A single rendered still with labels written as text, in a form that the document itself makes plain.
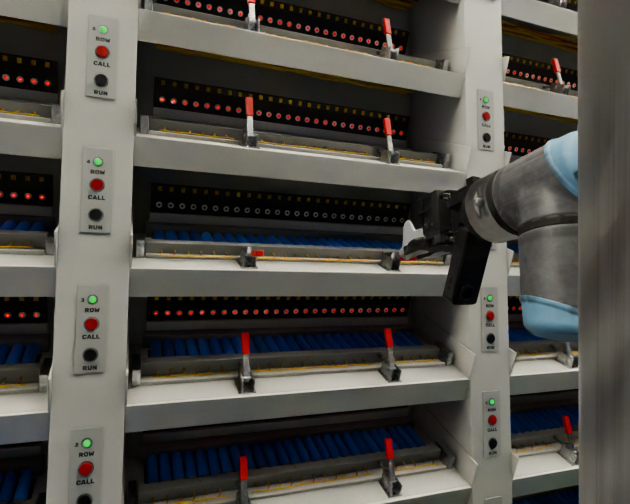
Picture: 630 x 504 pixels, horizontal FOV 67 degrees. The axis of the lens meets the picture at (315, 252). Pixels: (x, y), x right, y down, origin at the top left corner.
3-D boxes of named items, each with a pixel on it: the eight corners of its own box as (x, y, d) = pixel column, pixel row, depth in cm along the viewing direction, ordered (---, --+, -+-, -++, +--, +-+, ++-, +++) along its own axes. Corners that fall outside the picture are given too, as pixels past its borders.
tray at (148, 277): (463, 296, 93) (474, 249, 90) (128, 296, 71) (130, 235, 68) (410, 263, 111) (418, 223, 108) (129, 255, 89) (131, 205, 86)
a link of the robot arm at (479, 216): (547, 237, 61) (486, 233, 57) (518, 246, 65) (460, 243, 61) (537, 170, 62) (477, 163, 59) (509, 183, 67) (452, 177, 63)
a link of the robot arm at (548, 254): (663, 339, 43) (647, 208, 46) (522, 335, 47) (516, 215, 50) (636, 348, 51) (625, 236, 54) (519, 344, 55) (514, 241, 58)
